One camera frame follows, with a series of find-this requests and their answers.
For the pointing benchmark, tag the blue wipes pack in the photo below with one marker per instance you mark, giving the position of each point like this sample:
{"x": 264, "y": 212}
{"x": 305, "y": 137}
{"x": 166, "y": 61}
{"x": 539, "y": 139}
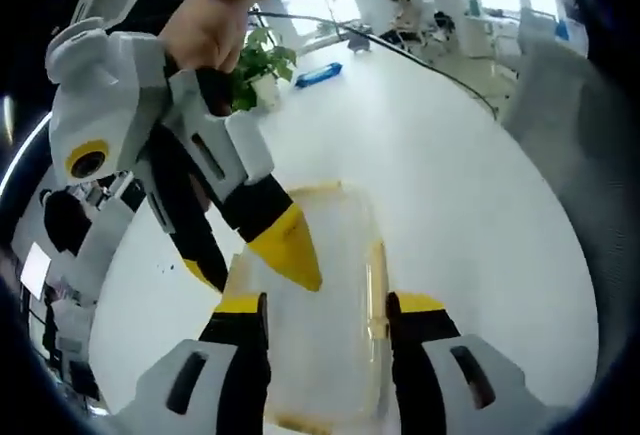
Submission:
{"x": 320, "y": 74}

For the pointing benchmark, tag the bright monitor screen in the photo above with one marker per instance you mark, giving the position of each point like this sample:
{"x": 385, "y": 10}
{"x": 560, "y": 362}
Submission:
{"x": 35, "y": 270}

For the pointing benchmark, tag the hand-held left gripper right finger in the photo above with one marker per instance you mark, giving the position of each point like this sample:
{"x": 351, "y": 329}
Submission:
{"x": 425, "y": 355}

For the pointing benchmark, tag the grey chair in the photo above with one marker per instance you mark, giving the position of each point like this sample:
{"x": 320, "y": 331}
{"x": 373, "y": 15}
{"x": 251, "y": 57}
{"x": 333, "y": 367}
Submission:
{"x": 560, "y": 105}

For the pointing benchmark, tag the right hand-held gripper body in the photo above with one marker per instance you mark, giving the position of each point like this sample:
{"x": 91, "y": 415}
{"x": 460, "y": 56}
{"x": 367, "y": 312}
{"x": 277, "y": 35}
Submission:
{"x": 95, "y": 105}

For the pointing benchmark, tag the ceiling light strip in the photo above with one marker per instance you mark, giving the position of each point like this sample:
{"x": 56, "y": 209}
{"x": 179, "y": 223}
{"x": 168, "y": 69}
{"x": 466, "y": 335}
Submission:
{"x": 7, "y": 120}

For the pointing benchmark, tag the person's right hand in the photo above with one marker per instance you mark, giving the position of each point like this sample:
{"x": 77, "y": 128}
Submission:
{"x": 205, "y": 30}

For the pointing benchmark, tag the green leafy plant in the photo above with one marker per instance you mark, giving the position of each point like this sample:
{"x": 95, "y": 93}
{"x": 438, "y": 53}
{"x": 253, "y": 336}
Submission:
{"x": 260, "y": 55}

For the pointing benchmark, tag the small black object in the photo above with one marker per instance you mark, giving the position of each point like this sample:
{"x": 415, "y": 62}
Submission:
{"x": 360, "y": 41}

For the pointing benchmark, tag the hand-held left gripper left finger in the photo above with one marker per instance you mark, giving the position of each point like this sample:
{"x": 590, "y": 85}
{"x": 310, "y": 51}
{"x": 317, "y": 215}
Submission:
{"x": 230, "y": 355}

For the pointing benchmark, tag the white plant pot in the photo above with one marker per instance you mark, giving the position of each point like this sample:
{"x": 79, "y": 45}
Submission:
{"x": 266, "y": 92}

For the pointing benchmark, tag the clear plastic container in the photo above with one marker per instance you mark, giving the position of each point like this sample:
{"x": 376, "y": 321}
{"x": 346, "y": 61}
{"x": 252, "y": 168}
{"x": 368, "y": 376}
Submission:
{"x": 320, "y": 355}

